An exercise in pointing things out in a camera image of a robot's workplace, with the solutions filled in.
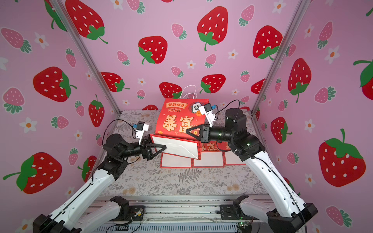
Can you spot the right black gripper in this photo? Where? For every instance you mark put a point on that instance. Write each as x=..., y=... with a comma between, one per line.
x=205, y=134

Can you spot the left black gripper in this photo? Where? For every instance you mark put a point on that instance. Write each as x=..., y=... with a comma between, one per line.
x=145, y=151

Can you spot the red paper bag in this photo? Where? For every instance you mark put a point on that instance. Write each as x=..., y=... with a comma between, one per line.
x=230, y=158
x=169, y=161
x=211, y=157
x=178, y=115

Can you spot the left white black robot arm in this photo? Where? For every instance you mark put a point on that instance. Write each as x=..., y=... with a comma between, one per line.
x=70, y=217

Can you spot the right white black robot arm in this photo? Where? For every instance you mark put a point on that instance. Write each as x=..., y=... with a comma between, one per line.
x=287, y=213

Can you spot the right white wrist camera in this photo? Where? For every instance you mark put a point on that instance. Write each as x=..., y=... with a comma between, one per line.
x=208, y=111

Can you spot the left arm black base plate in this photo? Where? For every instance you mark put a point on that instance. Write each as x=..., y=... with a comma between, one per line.
x=129, y=213

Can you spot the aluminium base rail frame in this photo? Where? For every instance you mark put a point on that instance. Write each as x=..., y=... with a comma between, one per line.
x=183, y=207

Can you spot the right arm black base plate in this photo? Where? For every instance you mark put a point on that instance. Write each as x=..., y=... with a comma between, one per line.
x=230, y=212

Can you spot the right aluminium frame post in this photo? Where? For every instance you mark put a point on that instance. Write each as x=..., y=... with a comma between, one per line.
x=292, y=28

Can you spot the aluminium frame post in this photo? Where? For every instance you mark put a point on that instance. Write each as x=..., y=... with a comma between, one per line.
x=292, y=28
x=62, y=13

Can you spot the left aluminium frame post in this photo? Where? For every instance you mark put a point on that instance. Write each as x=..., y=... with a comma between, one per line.
x=62, y=13

